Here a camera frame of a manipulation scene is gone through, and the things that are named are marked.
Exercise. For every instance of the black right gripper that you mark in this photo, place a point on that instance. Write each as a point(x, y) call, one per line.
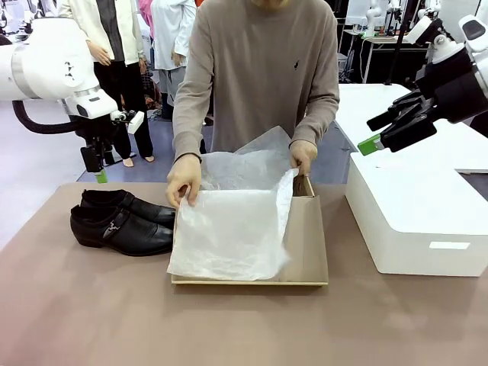
point(457, 87)

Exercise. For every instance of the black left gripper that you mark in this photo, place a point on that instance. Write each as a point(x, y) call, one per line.
point(93, 127)

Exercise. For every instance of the black leather shoe with buckle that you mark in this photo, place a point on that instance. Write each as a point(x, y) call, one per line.
point(126, 234)

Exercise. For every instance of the white tissue paper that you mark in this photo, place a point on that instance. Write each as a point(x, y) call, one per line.
point(232, 228)

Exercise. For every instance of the brown cardboard shoe box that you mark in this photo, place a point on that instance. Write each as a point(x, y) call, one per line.
point(307, 244)

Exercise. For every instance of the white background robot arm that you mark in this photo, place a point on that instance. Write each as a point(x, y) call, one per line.
point(371, 17)

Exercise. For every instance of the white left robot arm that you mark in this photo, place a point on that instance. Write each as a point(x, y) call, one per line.
point(42, 65)

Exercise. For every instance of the person's right forearm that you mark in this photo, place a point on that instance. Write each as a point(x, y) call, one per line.
point(190, 118)

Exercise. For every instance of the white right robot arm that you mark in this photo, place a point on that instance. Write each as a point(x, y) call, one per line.
point(478, 43)

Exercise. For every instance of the person's left forearm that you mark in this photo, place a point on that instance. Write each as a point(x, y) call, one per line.
point(316, 118)

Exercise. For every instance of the large white storage box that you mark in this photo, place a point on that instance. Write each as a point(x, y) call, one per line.
point(415, 206)

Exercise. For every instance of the person's right hand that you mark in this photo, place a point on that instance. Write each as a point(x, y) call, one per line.
point(187, 173)

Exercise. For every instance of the person's left hand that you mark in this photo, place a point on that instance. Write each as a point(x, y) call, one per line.
point(304, 154)

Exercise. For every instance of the white side table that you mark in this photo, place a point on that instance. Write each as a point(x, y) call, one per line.
point(366, 103)

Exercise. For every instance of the black tripod pole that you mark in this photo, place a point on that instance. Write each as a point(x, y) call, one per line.
point(396, 45)

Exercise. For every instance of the plaid cloth pile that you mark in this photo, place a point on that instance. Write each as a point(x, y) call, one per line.
point(152, 95)

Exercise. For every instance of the white background monitor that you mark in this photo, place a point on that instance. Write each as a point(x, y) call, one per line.
point(356, 9)

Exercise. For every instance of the mannequin in cream jacket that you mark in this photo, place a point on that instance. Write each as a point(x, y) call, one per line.
point(114, 34)

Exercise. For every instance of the mannequin in white shirt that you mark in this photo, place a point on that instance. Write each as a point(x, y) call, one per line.
point(167, 38)

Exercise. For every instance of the pink garment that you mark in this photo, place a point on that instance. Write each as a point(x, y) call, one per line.
point(145, 15)

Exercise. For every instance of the person in beige sweater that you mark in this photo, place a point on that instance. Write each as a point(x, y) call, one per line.
point(263, 65)

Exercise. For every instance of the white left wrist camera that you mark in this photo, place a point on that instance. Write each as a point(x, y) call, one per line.
point(135, 122)

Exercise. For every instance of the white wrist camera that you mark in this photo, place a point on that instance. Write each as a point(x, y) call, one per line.
point(135, 122)
point(421, 28)

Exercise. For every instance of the background workbench with frame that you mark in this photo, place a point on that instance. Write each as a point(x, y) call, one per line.
point(381, 43)

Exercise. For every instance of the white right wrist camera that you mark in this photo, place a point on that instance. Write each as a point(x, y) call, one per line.
point(421, 28)

